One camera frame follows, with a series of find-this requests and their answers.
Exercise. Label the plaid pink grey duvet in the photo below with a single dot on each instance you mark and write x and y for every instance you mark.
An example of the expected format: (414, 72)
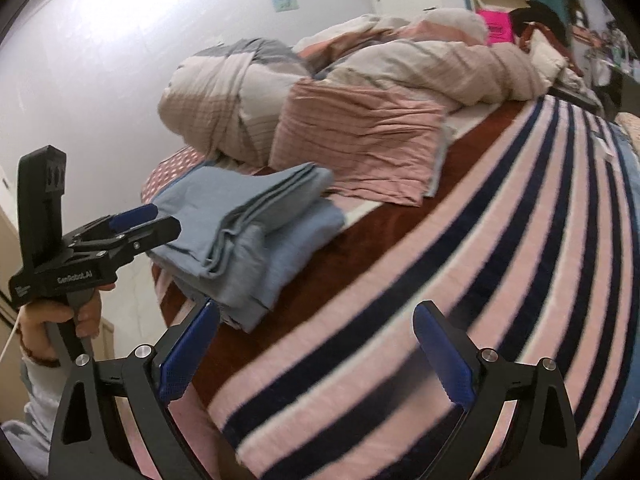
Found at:
(227, 99)

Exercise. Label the folded light blue clothes stack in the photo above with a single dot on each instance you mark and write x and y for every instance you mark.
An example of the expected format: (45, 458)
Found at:
(215, 207)

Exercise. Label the pink shopping bag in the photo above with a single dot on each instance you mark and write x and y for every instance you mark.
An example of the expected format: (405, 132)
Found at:
(499, 26)

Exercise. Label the grey-blue pants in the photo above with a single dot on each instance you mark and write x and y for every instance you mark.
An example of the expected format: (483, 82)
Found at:
(261, 265)

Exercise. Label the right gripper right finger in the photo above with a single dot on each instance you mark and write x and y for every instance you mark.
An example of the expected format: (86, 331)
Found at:
(541, 441)

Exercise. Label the person's left hand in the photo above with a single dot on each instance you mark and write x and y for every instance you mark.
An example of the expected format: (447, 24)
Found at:
(35, 342)

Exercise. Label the striped fleece blanket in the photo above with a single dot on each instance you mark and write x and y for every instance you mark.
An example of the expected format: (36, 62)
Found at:
(531, 246)

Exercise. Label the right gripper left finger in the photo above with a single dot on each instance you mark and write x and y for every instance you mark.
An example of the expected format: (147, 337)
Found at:
(89, 441)

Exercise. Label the pink folded cloth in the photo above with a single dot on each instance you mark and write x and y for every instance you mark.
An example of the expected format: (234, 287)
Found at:
(379, 144)

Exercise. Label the cluttered desk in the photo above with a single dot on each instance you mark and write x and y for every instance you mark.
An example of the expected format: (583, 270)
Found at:
(609, 62)

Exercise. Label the white printed bed sheet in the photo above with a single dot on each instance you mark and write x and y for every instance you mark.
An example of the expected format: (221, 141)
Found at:
(174, 167)

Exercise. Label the clothes pile on chair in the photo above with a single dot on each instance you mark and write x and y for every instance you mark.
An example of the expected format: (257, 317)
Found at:
(539, 32)

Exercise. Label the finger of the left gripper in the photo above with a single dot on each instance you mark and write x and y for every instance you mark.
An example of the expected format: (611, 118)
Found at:
(132, 217)
(121, 248)

